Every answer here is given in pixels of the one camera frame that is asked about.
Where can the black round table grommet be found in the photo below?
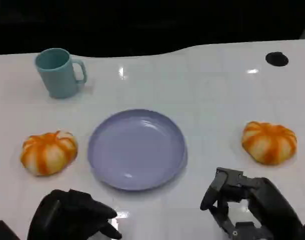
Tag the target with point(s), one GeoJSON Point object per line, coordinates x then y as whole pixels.
{"type": "Point", "coordinates": [276, 59]}

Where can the lilac plate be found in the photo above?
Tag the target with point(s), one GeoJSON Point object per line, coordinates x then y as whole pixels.
{"type": "Point", "coordinates": [135, 152]}

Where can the pale green mug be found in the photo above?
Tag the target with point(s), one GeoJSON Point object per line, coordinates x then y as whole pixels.
{"type": "Point", "coordinates": [58, 77]}

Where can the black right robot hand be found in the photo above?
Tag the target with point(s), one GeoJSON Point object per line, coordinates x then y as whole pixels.
{"type": "Point", "coordinates": [267, 200]}

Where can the orange and white bread roll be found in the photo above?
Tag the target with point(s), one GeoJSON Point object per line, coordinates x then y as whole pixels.
{"type": "Point", "coordinates": [268, 143]}
{"type": "Point", "coordinates": [48, 153]}

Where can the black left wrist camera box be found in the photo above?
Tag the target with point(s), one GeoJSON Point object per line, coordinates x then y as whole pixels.
{"type": "Point", "coordinates": [3, 231]}

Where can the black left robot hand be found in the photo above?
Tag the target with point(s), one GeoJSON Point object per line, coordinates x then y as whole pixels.
{"type": "Point", "coordinates": [67, 215]}

